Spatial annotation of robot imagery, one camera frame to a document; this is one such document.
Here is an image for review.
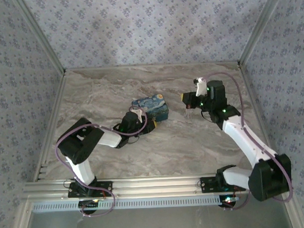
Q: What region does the black controller board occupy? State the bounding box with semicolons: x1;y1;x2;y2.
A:
219;194;240;209
79;199;100;213

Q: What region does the aluminium frame post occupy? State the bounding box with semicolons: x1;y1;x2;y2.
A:
235;0;288;68
14;0;67;77

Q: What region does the starry night painted tin box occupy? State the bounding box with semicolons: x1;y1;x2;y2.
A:
131;93;170;124

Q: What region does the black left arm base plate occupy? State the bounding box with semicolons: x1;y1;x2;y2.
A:
67;180;113;198

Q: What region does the grey slotted cable duct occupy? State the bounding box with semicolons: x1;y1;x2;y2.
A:
31;194;237;213

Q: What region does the aluminium mounting rail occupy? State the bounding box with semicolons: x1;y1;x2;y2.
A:
21;172;249;202

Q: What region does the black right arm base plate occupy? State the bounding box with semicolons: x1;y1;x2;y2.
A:
200;175;247;194

